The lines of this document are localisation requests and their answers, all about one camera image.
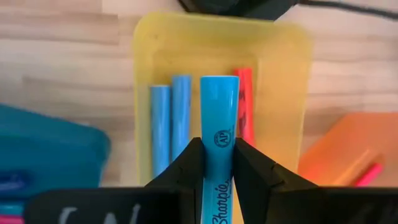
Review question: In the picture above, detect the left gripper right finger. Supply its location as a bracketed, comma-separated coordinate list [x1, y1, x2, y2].
[233, 138, 318, 224]

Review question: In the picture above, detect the teal plastic bin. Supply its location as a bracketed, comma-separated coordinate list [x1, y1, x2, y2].
[0, 103, 112, 200]

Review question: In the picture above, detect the black lamp power cord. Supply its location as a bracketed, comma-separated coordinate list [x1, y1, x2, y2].
[298, 0, 398, 20]

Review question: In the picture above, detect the yellow translucent plastic bin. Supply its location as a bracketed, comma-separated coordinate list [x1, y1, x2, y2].
[132, 11, 313, 224]

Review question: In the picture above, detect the black desk lamp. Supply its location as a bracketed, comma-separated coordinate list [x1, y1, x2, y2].
[178, 0, 300, 21]

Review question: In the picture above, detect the pink highlighter marker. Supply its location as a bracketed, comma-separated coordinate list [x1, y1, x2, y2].
[0, 215, 25, 224]
[353, 162, 384, 187]
[233, 67, 256, 147]

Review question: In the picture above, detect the blue highlighter marker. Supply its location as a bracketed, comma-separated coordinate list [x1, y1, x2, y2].
[0, 201, 25, 216]
[150, 85, 172, 179]
[171, 74, 193, 162]
[199, 75, 241, 224]

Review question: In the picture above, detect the orange translucent plastic bin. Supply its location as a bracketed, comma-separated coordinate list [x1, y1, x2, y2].
[297, 111, 398, 188]

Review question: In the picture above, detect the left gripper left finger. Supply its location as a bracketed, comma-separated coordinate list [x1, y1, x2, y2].
[145, 137, 205, 224]

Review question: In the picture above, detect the dark blue marker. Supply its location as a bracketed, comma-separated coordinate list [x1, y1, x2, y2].
[0, 172, 30, 191]

